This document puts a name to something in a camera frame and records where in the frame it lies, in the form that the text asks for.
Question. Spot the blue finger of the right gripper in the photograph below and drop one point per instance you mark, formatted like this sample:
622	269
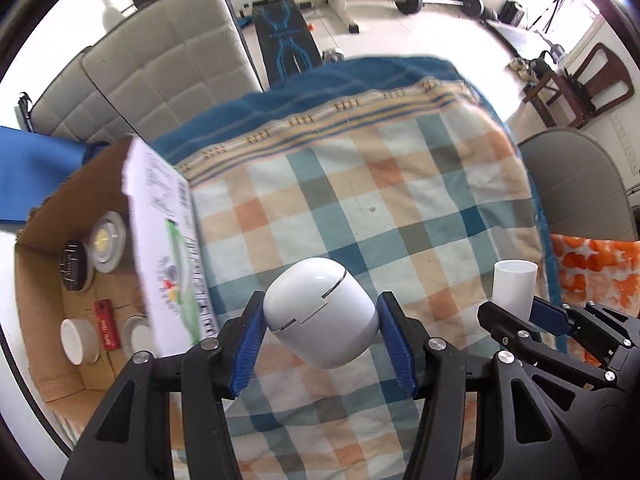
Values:
555	320

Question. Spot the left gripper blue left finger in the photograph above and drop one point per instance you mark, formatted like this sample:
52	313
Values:
247	336

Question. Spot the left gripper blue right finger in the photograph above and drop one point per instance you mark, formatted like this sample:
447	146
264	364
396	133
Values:
397	333

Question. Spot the small white cup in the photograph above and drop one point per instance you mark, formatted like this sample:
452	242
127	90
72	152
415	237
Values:
513	288

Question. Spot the white earbud case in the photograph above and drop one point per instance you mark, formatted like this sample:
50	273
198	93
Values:
321	313

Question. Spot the silver tin white lid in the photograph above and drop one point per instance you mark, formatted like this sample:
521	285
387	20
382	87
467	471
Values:
136	336

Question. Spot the red rectangular lighter box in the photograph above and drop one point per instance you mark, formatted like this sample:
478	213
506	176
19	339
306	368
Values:
107	327

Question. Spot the white round jar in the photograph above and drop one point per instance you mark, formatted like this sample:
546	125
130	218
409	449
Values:
80	341

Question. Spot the silver metal canister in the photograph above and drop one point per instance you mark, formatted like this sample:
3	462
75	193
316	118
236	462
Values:
108	242

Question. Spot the black round patterned tin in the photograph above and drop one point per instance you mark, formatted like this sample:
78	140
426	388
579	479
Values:
76	269

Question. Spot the orange white floral cloth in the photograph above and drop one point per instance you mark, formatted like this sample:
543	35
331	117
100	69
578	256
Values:
604	271

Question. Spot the grey chair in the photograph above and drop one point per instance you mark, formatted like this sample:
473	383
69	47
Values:
579	186

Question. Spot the open cardboard box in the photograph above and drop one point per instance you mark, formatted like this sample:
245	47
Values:
161	278

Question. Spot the plaid checkered tablecloth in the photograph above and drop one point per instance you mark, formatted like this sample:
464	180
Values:
400	170

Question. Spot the dark wooden chair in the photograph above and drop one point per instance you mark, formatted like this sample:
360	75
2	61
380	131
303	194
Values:
581	95

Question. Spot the blue foam mat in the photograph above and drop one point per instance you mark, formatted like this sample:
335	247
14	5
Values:
33	166

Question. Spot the grey cushion rear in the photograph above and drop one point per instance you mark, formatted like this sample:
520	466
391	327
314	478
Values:
73	108

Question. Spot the grey cushion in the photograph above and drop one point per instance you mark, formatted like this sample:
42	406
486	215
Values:
73	108
171	61

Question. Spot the black blue bench pad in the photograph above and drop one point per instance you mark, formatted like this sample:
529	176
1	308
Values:
286	43

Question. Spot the grey cushion front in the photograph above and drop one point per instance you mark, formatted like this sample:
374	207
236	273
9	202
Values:
171	61

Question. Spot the small barbell on floor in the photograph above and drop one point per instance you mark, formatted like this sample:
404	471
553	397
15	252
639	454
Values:
471	8

